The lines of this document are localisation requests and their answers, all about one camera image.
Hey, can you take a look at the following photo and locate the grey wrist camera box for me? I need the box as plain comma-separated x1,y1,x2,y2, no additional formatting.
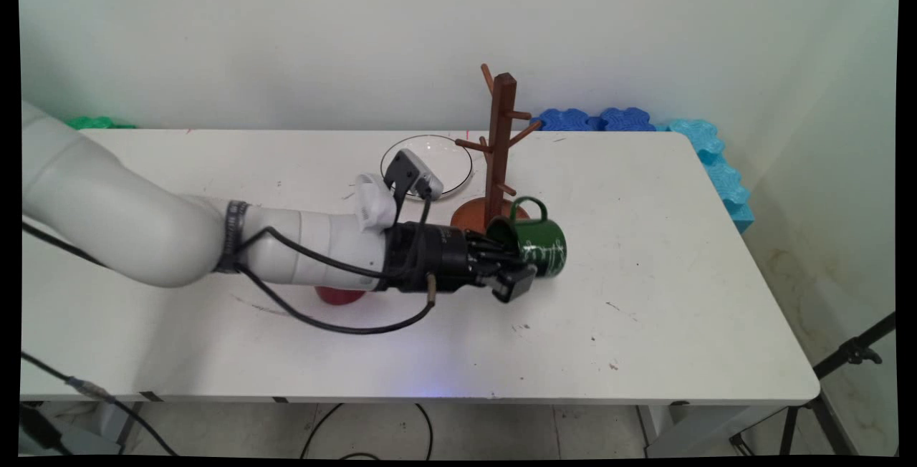
384,148,444,202

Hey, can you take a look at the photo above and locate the dark blue foam mat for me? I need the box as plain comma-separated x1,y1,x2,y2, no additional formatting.
529,107,657,133

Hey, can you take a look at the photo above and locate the brown wooden mug tree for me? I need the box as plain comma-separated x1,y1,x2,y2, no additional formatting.
449,63,543,236

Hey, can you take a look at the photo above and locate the green enamel mug white print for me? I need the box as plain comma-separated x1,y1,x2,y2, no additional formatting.
485,196,568,279

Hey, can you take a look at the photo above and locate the white plate black rim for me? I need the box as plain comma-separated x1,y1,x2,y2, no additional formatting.
379,134,474,202

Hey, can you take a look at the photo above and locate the light blue foam mat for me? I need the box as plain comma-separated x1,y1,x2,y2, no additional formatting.
653,118,755,234

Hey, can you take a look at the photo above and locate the black floor cable loop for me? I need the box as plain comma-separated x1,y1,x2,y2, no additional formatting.
299,402,434,461

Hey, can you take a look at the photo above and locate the black tripod stand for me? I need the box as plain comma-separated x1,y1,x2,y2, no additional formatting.
729,310,897,457

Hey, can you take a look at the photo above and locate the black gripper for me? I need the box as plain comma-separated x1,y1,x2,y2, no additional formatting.
383,221,539,304

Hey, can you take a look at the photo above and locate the black cable with connector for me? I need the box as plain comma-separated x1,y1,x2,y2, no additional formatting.
21,350,178,457

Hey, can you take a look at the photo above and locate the red enamel mug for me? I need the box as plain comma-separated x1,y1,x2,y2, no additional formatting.
315,286,367,307

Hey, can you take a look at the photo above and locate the green foam mat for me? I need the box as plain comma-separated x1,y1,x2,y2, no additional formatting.
64,116,138,130

